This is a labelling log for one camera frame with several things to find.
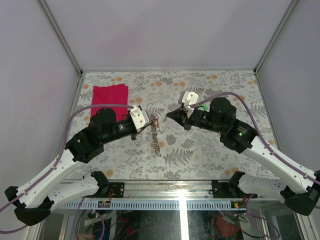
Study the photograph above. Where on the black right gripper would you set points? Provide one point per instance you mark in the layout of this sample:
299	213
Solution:
180	116

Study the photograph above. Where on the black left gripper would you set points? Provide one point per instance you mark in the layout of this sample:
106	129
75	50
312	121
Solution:
137	133

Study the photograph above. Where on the green tagged key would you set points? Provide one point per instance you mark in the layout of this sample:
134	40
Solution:
204	107

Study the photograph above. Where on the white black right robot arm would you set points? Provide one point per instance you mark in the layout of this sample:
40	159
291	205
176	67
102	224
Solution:
295	185

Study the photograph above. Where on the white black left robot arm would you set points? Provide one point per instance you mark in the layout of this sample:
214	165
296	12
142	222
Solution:
77	152

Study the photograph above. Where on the floral table mat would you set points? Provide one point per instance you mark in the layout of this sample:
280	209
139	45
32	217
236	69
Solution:
196	154

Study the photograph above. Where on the red folded cloth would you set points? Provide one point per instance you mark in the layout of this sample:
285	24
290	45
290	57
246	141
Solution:
115	94

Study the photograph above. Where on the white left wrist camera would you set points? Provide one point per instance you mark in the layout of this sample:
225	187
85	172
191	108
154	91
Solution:
139	117

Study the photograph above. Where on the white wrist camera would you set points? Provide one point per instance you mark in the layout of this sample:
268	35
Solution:
188	99
139	117

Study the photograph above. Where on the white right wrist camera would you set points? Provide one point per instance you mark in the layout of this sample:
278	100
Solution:
188	99

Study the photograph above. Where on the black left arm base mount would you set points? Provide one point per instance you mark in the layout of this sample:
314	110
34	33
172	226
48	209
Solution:
115	190

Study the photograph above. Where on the aluminium front rail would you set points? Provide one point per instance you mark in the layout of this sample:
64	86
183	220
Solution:
170	188

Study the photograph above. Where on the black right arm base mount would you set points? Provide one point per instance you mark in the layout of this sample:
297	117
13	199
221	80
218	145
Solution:
222	189

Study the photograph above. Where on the white slotted cable duct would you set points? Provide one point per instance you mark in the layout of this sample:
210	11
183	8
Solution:
122	204

